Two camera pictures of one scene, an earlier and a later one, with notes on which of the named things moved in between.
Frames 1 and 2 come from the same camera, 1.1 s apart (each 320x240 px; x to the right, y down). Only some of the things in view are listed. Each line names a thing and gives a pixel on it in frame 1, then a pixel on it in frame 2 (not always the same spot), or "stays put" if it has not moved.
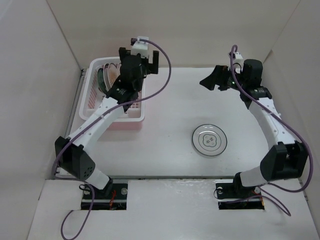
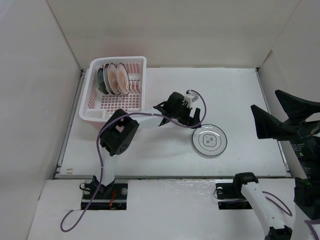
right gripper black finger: x=215 y=78 → x=268 y=126
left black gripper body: x=144 y=62 → x=182 y=114
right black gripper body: x=228 y=81 → x=306 y=141
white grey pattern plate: x=209 y=140 stays put
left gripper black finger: x=153 y=68 → x=196 y=120
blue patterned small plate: x=100 y=75 stays put
